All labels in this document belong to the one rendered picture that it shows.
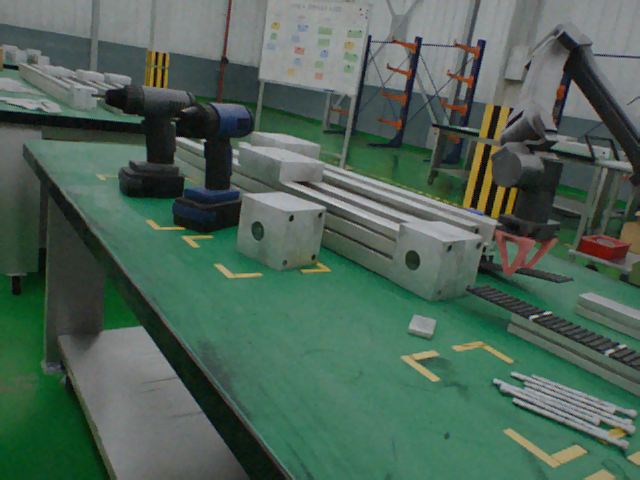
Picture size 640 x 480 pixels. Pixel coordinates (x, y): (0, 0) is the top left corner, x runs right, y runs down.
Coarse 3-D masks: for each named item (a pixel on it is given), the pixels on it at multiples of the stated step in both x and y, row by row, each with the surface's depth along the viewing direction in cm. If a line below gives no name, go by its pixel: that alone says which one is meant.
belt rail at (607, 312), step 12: (588, 300) 86; (600, 300) 86; (576, 312) 88; (588, 312) 86; (600, 312) 86; (612, 312) 84; (624, 312) 83; (636, 312) 83; (612, 324) 84; (624, 324) 83; (636, 324) 81; (636, 336) 81
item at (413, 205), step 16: (240, 144) 156; (336, 176) 126; (352, 176) 132; (352, 192) 123; (368, 192) 118; (384, 192) 116; (400, 192) 121; (400, 208) 113; (416, 208) 108; (432, 208) 107; (448, 208) 111; (464, 224) 100; (480, 224) 105; (496, 224) 103
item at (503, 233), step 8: (504, 224) 96; (512, 224) 95; (496, 232) 95; (504, 232) 94; (512, 232) 93; (520, 232) 93; (496, 240) 96; (504, 240) 95; (512, 240) 94; (520, 240) 91; (528, 240) 91; (504, 248) 95; (520, 248) 92; (528, 248) 92; (504, 256) 96; (520, 256) 93; (504, 264) 96; (512, 264) 95; (504, 272) 96; (512, 272) 95
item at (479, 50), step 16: (368, 48) 1224; (416, 48) 1099; (464, 48) 952; (480, 48) 970; (416, 64) 1110; (480, 64) 983; (464, 80) 975; (464, 112) 999; (352, 128) 1275; (400, 128) 1139; (368, 144) 1110; (384, 144) 1133; (400, 144) 1151; (448, 160) 1016
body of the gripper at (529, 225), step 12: (528, 192) 92; (540, 192) 91; (552, 192) 93; (516, 204) 95; (528, 204) 92; (540, 204) 92; (552, 204) 92; (504, 216) 94; (516, 216) 94; (528, 216) 93; (540, 216) 92; (528, 228) 90
